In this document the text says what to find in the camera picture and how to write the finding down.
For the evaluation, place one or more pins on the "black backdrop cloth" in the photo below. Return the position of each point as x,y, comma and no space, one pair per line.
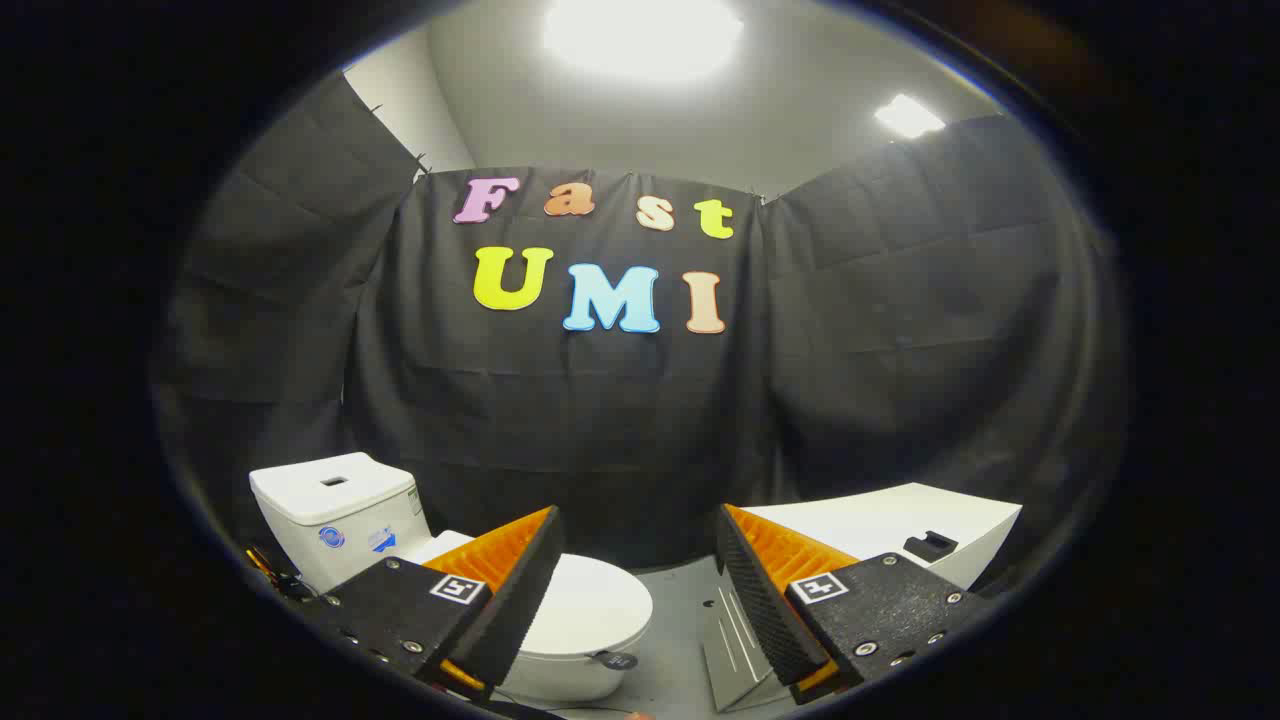
600,420

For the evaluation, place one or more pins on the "large ceiling light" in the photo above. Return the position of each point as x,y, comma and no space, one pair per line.
640,35

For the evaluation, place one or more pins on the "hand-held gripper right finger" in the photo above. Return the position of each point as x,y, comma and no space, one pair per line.
760,600

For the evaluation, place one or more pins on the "white toilet body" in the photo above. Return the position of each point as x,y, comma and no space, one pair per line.
330,505

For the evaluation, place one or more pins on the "small black tag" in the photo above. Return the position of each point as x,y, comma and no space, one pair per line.
615,660

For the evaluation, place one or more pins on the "grey cabinet with white top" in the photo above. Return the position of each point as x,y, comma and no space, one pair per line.
880,520

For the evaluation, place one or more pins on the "small ceiling light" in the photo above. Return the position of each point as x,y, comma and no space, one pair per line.
908,116

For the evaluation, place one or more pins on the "white toilet lid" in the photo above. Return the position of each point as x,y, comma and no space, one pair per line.
590,600

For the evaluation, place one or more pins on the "small black block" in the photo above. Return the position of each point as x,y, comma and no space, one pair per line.
930,546

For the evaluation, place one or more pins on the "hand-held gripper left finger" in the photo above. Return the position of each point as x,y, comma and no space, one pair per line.
520,600

